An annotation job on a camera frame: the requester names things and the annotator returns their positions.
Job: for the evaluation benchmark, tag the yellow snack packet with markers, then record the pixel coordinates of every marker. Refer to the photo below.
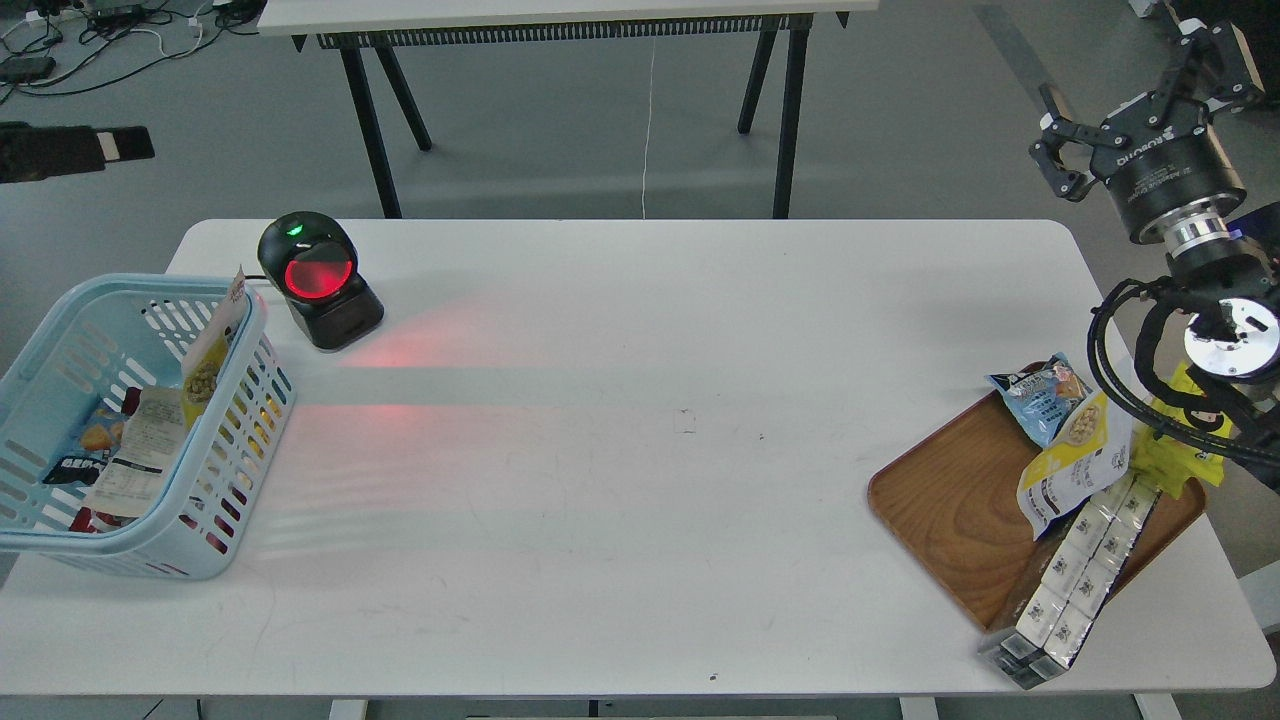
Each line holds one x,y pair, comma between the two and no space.
1168,463

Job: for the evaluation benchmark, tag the white tissue multipack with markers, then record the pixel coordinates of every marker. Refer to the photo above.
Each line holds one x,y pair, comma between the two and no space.
1039,632

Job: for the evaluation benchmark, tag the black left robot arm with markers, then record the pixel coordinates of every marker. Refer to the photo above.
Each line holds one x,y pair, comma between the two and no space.
30,153

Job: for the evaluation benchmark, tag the snack packets in basket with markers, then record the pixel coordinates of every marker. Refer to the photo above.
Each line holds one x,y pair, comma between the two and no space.
87,455

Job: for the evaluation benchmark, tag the white receipt paper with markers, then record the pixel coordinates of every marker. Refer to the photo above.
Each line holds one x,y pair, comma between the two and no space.
136,475

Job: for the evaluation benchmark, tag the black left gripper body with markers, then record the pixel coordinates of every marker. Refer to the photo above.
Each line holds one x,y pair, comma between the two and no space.
30,154

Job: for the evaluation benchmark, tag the light blue plastic basket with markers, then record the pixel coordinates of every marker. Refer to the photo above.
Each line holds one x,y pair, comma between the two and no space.
123,331

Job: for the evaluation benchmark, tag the blue snack bag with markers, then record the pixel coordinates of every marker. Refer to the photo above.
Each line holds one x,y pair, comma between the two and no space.
1041,398

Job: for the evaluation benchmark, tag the brown wooden tray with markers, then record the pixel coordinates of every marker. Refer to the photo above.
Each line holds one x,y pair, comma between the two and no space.
951,500

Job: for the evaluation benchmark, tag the white background table black legs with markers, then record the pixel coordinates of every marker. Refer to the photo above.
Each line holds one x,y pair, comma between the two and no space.
350,27

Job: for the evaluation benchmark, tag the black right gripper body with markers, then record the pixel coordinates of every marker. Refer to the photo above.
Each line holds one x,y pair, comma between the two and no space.
1177,162

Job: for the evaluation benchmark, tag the black barcode scanner red window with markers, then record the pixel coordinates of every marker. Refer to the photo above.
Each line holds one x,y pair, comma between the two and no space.
311,260

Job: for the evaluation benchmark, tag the yellow white snack pouch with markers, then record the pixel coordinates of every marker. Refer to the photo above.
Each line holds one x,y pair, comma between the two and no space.
202,364
1091,452

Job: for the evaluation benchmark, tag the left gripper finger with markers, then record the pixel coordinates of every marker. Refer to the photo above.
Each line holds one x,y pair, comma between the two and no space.
129,143

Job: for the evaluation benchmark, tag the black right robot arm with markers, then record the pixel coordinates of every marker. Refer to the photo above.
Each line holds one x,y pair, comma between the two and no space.
1193,355

